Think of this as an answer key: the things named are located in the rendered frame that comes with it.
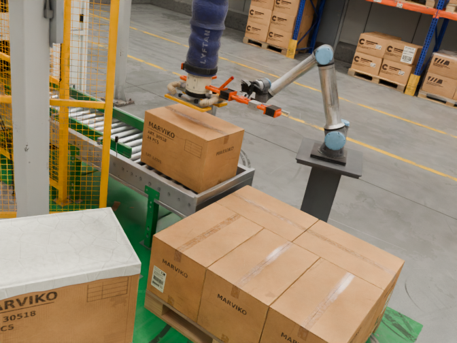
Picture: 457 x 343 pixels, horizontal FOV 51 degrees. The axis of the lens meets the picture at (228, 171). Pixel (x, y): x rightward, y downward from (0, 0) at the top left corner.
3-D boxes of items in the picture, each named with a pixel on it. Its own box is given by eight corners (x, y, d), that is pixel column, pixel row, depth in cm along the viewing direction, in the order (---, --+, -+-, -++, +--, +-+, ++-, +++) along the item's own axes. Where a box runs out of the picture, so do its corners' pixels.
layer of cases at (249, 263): (146, 288, 291) (152, 235, 274) (238, 229, 368) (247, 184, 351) (319, 408, 236) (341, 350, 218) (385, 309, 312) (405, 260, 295)
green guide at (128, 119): (48, 86, 463) (48, 77, 459) (57, 85, 471) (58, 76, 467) (170, 145, 388) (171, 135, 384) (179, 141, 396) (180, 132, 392)
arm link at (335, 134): (347, 143, 358) (335, 41, 333) (346, 150, 342) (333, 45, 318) (327, 145, 363) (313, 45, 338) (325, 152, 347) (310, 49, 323)
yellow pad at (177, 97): (164, 96, 330) (164, 90, 327) (173, 94, 337) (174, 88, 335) (202, 112, 314) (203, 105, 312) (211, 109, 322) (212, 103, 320)
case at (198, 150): (140, 160, 355) (145, 110, 337) (177, 149, 385) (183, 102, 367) (199, 194, 325) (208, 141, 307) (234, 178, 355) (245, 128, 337)
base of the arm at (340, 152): (319, 145, 383) (322, 133, 379) (343, 150, 381) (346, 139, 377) (319, 153, 366) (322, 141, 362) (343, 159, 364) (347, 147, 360)
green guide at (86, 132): (-4, 94, 422) (-5, 84, 418) (7, 92, 430) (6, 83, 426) (121, 161, 347) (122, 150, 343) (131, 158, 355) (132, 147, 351)
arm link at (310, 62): (329, 38, 344) (256, 91, 374) (328, 41, 333) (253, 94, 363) (338, 52, 346) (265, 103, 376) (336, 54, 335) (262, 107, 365)
